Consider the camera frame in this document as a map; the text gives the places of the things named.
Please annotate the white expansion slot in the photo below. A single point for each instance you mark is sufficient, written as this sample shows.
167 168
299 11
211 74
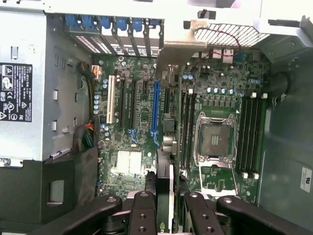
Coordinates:
111 100

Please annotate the metal socket cover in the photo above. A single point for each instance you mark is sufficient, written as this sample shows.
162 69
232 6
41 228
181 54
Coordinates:
217 181

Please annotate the black open PC case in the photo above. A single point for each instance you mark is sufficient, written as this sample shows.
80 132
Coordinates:
288 122

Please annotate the grey power supply with label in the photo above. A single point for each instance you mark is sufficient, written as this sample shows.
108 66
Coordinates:
22 127

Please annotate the black plastic shroud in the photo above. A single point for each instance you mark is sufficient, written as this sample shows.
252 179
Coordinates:
29 191

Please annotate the CPU socket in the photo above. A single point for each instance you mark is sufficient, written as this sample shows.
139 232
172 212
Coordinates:
215 137

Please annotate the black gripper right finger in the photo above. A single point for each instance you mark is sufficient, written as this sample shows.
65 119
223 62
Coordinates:
200 218

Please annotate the silver chipset heatsink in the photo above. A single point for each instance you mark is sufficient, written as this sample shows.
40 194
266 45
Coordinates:
129 161

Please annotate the long black expansion slot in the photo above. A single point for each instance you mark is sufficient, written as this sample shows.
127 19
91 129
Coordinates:
122 105
134 105
167 100

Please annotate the blue expansion slot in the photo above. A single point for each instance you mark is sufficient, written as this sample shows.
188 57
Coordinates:
155 107

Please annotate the green motherboard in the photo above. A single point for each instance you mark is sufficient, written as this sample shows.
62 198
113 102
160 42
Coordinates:
141 110

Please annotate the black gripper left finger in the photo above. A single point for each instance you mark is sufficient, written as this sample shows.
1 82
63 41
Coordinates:
144 215

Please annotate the short black expansion slot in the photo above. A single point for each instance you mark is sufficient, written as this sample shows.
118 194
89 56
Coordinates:
145 88

